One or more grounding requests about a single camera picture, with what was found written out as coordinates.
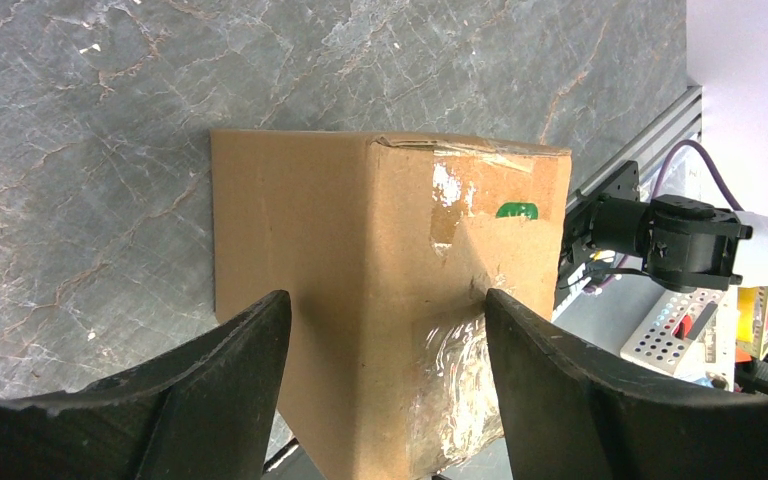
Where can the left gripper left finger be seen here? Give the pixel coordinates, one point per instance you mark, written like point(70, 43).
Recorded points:
point(203, 410)

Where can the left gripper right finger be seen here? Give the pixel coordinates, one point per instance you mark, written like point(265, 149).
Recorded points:
point(571, 410)

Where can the brown cardboard express box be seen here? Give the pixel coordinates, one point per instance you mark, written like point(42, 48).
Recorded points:
point(387, 243)

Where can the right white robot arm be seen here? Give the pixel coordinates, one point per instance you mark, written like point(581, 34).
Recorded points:
point(682, 243)

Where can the white perforated storage basket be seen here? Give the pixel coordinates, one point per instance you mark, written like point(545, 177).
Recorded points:
point(689, 336)

